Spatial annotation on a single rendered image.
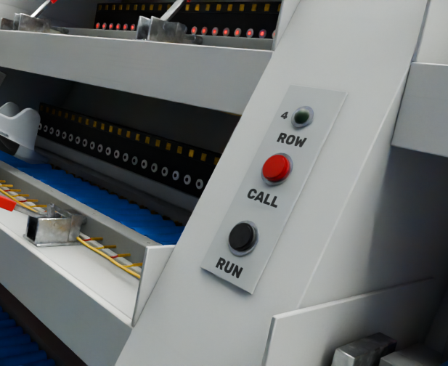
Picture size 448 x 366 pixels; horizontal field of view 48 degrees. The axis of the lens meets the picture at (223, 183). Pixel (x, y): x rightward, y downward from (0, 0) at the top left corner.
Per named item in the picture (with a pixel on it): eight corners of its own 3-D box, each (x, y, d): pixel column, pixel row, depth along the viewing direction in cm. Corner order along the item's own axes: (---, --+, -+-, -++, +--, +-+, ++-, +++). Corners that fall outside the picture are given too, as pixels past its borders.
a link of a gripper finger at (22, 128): (74, 130, 60) (2, 91, 54) (51, 173, 60) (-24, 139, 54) (64, 127, 63) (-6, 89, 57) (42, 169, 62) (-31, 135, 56)
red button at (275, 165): (278, 182, 27) (290, 156, 27) (256, 176, 28) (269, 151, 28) (287, 189, 28) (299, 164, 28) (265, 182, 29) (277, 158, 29)
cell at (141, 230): (187, 247, 49) (133, 250, 44) (176, 241, 50) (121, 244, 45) (191, 229, 48) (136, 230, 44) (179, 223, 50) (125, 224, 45)
